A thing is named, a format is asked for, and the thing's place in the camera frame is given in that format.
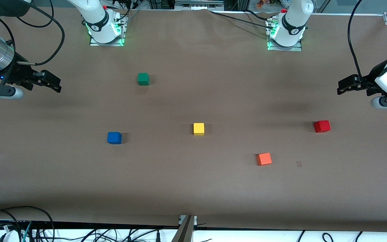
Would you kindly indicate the grey metal bar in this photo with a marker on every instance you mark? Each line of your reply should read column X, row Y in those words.
column 186, row 233

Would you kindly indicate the blue wooden block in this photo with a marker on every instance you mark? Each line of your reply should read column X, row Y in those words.
column 114, row 137

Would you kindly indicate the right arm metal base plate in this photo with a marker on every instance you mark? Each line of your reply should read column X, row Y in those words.
column 94, row 42

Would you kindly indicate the small aluminium bracket plate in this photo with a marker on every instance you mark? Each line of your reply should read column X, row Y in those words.
column 181, row 220

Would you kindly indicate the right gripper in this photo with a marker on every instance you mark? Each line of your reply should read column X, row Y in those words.
column 18, row 74

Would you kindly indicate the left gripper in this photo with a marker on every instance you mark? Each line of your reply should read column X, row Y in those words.
column 367, row 81

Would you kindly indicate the red wooden block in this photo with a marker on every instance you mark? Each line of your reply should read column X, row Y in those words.
column 321, row 126

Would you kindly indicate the brown paper table cover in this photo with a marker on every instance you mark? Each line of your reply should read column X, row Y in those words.
column 193, row 188

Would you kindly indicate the orange wooden block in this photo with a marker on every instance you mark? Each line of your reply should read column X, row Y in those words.
column 264, row 159

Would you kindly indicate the yellow wooden block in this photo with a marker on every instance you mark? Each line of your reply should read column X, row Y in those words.
column 199, row 128

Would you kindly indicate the small orange toy figure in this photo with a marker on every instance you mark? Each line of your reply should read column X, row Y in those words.
column 260, row 4

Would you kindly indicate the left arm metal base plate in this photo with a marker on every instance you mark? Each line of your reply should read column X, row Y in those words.
column 297, row 49

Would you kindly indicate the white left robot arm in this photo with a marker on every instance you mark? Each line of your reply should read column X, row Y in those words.
column 294, row 23

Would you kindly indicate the grey metal rail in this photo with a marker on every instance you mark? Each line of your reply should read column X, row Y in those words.
column 198, row 4

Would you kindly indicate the green wooden block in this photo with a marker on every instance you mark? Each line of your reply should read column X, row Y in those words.
column 143, row 79

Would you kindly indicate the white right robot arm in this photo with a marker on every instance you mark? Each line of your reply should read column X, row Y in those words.
column 96, row 20

